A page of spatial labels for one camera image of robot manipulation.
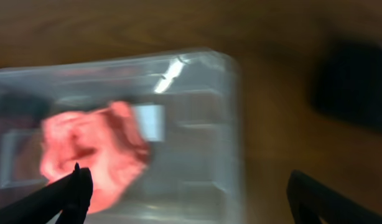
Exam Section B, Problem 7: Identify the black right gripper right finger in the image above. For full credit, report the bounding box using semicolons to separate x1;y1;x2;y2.
286;170;382;224

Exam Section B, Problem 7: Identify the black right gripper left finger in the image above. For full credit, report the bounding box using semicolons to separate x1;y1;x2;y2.
0;164;93;224

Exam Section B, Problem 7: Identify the black cloth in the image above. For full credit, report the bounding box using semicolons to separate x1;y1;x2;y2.
310;39;382;133

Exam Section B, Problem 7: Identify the pink crumpled cloth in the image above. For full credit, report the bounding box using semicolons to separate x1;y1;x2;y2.
40;101;150;214

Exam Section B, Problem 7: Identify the clear plastic storage bin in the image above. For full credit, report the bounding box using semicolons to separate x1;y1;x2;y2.
0;50;245;223

